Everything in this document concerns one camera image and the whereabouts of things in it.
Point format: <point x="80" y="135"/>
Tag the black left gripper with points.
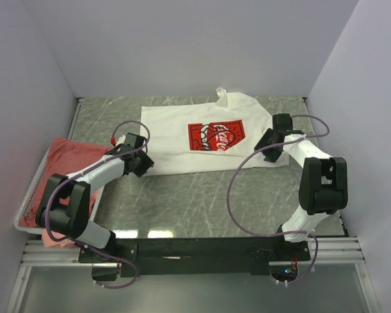
<point x="146" y="163"/>

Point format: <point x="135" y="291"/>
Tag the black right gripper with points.
<point x="262" y="143"/>

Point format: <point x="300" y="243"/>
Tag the white t-shirt red print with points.
<point x="214" y="136"/>

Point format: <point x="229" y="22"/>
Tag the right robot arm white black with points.
<point x="323" y="186"/>

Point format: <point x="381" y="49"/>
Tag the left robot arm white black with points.
<point x="65" y="202"/>

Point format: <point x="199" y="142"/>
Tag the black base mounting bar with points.
<point x="177" y="256"/>

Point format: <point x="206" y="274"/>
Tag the white plastic tray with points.
<point x="27" y="202"/>

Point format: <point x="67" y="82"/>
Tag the aluminium frame rail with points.
<point x="323" y="251"/>

